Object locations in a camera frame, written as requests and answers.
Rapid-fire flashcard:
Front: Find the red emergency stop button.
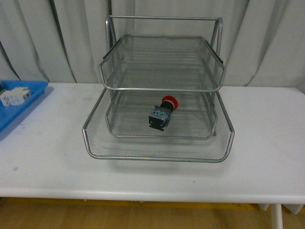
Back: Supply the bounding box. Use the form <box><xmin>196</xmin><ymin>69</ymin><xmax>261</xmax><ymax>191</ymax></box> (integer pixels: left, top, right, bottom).
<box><xmin>148</xmin><ymin>95</ymin><xmax>179</xmax><ymax>131</ymax></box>

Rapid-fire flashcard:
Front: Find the silver mesh tray rack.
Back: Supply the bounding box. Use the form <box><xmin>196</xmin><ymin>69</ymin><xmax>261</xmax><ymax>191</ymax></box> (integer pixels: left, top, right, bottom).
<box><xmin>82</xmin><ymin>15</ymin><xmax>234</xmax><ymax>163</ymax></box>

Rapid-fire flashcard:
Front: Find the white curtain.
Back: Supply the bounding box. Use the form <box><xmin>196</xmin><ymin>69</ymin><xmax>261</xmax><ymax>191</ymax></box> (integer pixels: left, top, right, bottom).
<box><xmin>0</xmin><ymin>0</ymin><xmax>305</xmax><ymax>91</ymax></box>

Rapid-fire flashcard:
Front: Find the white circuit breaker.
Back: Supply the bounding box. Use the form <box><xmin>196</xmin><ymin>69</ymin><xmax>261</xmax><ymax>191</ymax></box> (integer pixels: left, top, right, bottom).
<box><xmin>0</xmin><ymin>87</ymin><xmax>31</xmax><ymax>106</ymax></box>

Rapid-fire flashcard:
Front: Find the blue plastic tray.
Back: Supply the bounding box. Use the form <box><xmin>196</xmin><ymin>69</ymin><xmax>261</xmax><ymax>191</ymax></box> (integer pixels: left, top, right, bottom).
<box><xmin>0</xmin><ymin>80</ymin><xmax>54</xmax><ymax>140</ymax></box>

